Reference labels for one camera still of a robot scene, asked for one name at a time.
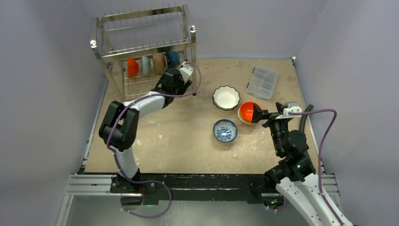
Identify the clear plastic organizer box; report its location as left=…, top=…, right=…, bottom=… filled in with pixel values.
left=247, top=65, right=279, bottom=100

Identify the white fluted bowl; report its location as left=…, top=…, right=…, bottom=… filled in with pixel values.
left=212, top=85, right=240, bottom=108
left=215, top=105, right=237, bottom=112

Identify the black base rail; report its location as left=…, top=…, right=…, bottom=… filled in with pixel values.
left=110, top=173, right=284, bottom=208

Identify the red-orange bowl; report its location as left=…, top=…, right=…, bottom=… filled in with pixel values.
left=127, top=58, right=140, bottom=78
left=240, top=101, right=260, bottom=122

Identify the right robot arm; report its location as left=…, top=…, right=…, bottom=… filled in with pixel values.
left=252, top=102, right=352, bottom=226

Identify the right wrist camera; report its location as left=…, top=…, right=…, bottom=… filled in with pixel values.
left=283, top=102, right=303, bottom=118

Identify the pale green bowl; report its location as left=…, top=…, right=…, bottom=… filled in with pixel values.
left=141, top=56, right=153, bottom=75

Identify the white blue floral bowl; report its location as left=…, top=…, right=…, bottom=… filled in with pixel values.
left=212, top=119, right=238, bottom=142

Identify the metal two-tier dish rack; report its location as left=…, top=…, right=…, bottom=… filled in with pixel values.
left=90, top=5, right=196, bottom=101

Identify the brown speckled bowl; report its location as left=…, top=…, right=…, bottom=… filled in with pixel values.
left=152, top=53, right=167, bottom=74

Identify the aluminium frame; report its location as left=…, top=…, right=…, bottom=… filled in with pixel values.
left=56, top=174, right=343, bottom=226

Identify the lime green bowl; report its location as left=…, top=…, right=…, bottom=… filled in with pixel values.
left=237, top=108, right=253, bottom=125

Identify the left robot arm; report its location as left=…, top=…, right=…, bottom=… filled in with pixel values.
left=99, top=67, right=193, bottom=193

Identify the teal blue bowl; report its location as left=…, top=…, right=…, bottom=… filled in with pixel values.
left=166, top=51, right=180, bottom=68

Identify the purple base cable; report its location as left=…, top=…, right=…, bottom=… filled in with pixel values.
left=120, top=180, right=173, bottom=219

